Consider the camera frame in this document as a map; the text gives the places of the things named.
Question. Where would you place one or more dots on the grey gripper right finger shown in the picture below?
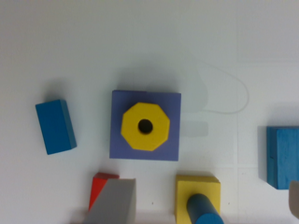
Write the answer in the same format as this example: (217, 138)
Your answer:
(294, 198)

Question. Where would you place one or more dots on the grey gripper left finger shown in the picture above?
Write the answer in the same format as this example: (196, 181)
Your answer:
(116, 204)

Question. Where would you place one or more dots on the red block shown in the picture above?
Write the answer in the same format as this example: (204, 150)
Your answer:
(99, 181)

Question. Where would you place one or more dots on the large blue square block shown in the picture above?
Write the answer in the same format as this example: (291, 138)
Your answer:
(282, 156)

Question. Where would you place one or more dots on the yellow square block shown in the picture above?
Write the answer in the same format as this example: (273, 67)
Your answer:
(187, 186)

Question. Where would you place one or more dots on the yellow octagonal nut block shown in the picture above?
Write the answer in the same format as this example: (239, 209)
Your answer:
(135, 137)

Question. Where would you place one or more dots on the small blue rectangular block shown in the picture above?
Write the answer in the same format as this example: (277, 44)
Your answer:
(56, 126)

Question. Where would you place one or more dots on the purple square block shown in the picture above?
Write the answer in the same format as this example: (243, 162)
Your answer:
(169, 102)

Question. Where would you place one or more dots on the blue cylinder peg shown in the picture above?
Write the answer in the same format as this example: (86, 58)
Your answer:
(201, 210)

